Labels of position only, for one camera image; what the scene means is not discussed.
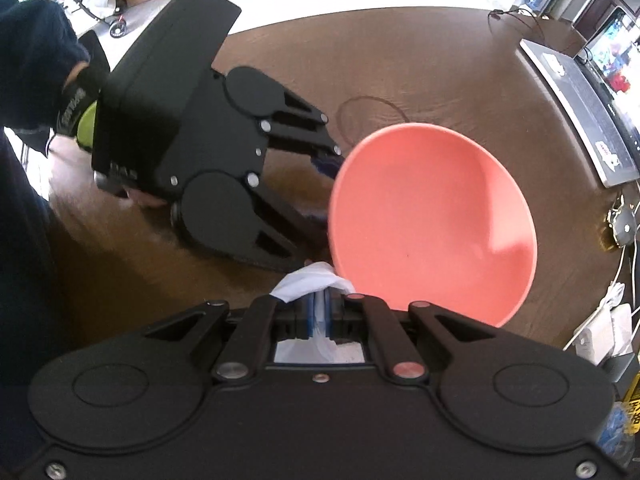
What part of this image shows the silver laptop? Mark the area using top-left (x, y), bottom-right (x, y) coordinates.
top-left (519, 7), bottom-right (640, 189)

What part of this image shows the yellow black label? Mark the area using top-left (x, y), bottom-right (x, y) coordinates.
top-left (617, 394), bottom-right (640, 442)

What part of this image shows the person's left forearm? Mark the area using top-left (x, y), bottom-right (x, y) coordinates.
top-left (0, 0), bottom-right (91, 132)

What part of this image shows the long white cable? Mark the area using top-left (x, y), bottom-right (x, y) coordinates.
top-left (564, 240), bottom-right (632, 352)

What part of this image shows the thin black cable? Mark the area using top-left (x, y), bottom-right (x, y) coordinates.
top-left (487, 7), bottom-right (587, 59)

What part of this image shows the person's dark clothed body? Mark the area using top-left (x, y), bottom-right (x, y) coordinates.
top-left (0, 125), bottom-right (72, 467)

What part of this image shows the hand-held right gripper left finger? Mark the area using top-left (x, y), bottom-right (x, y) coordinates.
top-left (250, 185), bottom-right (331, 272)

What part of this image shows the black power adapter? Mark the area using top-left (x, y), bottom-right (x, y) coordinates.
top-left (602, 352), bottom-right (640, 387)

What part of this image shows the white tissue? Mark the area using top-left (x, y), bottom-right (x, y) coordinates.
top-left (270, 261), bottom-right (369, 365)

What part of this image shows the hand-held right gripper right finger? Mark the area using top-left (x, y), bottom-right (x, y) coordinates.
top-left (260, 87), bottom-right (343, 181)

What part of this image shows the white power adapter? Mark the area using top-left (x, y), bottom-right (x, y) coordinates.
top-left (574, 304), bottom-right (634, 367)

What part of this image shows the person's left hand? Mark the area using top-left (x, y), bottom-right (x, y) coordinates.
top-left (57, 62), bottom-right (111, 153)

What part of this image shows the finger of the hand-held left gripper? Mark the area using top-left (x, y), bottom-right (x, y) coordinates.
top-left (324, 290), bottom-right (496, 381)
top-left (145, 292), bottom-right (323, 381)

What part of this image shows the pink bowl with legs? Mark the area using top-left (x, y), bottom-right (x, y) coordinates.
top-left (328, 122), bottom-right (540, 327)

